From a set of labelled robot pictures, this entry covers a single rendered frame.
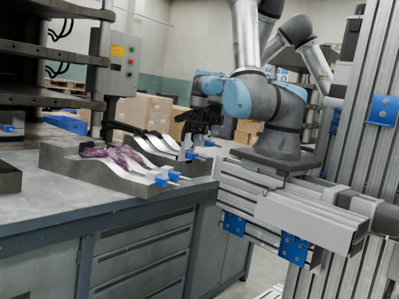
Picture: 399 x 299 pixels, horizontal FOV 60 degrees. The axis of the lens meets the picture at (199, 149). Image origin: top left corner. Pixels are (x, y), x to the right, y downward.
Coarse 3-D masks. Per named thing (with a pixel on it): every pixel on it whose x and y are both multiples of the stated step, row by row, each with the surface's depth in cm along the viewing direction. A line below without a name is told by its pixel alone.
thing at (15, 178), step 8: (0, 160) 118; (0, 168) 109; (8, 168) 110; (16, 168) 112; (0, 176) 105; (8, 176) 107; (16, 176) 109; (0, 184) 106; (8, 184) 108; (16, 184) 109; (0, 192) 106; (8, 192) 108; (16, 192) 110
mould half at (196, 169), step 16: (112, 144) 177; (128, 144) 169; (144, 144) 167; (160, 144) 175; (176, 144) 183; (160, 160) 156; (176, 160) 150; (192, 160) 157; (208, 160) 167; (192, 176) 160
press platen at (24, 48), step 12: (0, 48) 159; (12, 48) 163; (24, 48) 167; (36, 48) 171; (48, 48) 176; (72, 60) 187; (84, 60) 190; (96, 60) 191; (108, 60) 194; (48, 72) 243; (60, 72) 236
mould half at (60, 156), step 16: (48, 144) 136; (64, 144) 138; (96, 144) 152; (48, 160) 137; (64, 160) 134; (80, 160) 131; (96, 160) 128; (128, 160) 139; (144, 160) 148; (80, 176) 132; (96, 176) 129; (112, 176) 126; (128, 176) 128; (128, 192) 125; (144, 192) 122; (160, 192) 132
